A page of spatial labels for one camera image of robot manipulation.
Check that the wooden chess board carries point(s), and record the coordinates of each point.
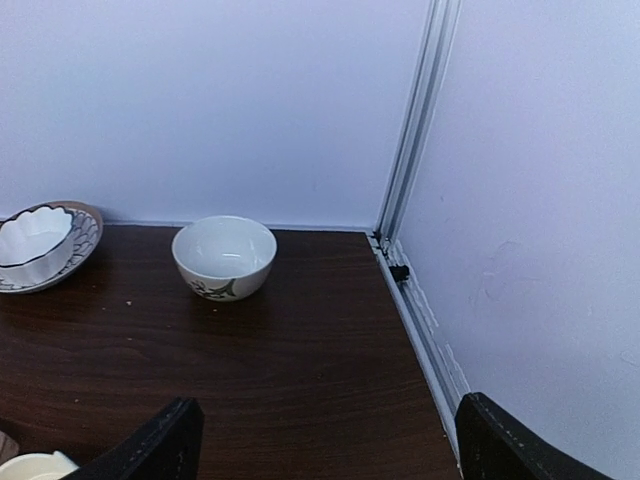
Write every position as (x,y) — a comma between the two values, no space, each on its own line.
(9,448)

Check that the small white floral bowl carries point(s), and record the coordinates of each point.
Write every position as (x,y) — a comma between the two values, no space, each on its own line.
(224,258)

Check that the cream cat-ear bowl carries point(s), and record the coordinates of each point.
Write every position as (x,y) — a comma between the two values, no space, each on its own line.
(38,466)

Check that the right aluminium frame post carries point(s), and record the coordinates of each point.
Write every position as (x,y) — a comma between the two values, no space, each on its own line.
(433,56)

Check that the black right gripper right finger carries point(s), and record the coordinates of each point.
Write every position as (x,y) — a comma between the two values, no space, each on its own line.
(495,445)

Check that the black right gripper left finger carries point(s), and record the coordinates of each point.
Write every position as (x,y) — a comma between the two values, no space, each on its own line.
(167,446)

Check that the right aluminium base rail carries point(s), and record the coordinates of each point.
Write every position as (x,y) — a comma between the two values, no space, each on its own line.
(446,381)

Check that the white scalloped bowl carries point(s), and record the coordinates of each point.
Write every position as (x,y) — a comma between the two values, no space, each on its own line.
(36,245)

